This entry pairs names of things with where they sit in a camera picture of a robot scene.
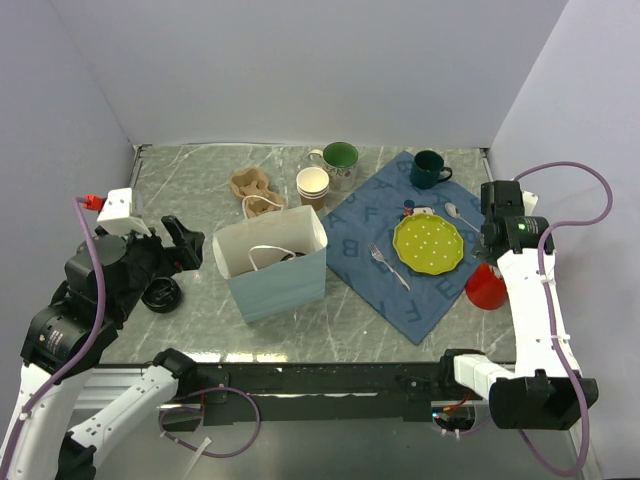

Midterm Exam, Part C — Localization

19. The black lid stack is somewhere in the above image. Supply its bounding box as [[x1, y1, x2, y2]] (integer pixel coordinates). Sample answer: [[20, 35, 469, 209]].
[[141, 277, 183, 314]]

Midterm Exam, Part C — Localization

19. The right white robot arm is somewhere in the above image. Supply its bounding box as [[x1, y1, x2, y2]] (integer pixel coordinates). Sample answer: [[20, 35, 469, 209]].
[[437, 180, 599, 430]]

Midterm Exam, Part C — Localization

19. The dark green mug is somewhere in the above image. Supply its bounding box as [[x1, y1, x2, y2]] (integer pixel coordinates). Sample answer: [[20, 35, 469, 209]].
[[410, 150, 453, 190]]

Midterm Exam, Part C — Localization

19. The black plastic cup lid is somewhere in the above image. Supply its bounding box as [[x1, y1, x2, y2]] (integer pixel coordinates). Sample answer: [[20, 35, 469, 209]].
[[280, 252, 306, 262]]

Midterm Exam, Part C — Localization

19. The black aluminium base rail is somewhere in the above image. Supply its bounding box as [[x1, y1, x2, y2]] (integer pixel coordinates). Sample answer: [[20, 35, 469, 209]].
[[79, 359, 501, 426]]

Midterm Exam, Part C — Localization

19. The silver fork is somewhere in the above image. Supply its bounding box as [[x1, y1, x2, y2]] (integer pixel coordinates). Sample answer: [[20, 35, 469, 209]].
[[369, 243, 411, 291]]

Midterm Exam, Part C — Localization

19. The stack of brown paper cups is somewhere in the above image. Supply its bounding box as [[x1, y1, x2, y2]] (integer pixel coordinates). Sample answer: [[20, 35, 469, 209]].
[[296, 167, 329, 212]]

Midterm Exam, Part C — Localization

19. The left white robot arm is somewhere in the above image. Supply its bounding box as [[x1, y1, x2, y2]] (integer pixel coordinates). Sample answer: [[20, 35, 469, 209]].
[[1, 215, 205, 479]]

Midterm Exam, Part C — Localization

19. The yellow dotted plate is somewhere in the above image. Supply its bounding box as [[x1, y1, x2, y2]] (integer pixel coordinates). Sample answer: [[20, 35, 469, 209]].
[[392, 213, 464, 276]]

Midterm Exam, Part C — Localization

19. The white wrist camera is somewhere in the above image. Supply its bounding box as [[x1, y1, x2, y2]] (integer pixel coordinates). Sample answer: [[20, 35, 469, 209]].
[[83, 187, 151, 237], [521, 190, 539, 216]]

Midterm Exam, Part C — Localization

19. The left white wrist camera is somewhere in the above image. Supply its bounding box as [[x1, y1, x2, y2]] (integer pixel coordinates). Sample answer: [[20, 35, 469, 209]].
[[83, 187, 151, 237]]

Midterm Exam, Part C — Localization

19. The white mug green interior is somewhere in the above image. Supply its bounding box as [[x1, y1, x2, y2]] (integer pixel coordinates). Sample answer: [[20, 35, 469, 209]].
[[307, 142, 359, 192]]

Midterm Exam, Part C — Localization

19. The red cup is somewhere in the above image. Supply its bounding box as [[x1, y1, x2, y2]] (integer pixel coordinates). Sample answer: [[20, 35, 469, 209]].
[[465, 263, 508, 311]]

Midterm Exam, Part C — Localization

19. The silver spoon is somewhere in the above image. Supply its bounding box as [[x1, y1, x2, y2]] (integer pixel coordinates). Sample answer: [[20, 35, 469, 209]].
[[445, 202, 480, 233]]

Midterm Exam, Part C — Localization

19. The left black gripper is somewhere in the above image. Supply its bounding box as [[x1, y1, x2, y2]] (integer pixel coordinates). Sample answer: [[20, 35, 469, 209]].
[[110, 212, 204, 321]]

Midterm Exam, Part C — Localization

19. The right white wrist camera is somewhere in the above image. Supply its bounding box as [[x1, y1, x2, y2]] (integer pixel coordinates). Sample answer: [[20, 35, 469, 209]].
[[521, 190, 539, 216]]

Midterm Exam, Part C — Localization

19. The blue alphabet cloth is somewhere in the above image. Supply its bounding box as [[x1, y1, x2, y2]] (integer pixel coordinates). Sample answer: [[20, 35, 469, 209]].
[[322, 151, 484, 345]]

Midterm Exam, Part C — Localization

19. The light blue paper bag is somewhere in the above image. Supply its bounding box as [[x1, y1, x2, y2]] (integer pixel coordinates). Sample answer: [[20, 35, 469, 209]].
[[212, 205, 328, 323]]

